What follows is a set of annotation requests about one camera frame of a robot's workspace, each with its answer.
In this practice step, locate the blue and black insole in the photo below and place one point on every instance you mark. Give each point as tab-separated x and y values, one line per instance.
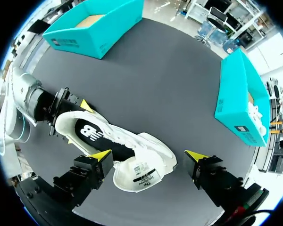
96	141

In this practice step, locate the teal box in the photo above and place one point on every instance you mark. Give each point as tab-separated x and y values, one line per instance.
89	40
233	94

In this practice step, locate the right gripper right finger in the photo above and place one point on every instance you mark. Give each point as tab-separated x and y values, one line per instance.
210	174

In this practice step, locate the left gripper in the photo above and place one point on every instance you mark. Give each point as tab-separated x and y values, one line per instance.
42	106

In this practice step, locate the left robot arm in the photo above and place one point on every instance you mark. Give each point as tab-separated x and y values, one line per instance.
19	94

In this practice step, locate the white shoe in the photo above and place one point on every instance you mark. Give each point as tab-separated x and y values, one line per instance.
255	113
151	150

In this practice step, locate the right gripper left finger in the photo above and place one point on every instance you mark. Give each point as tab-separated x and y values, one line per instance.
89	174

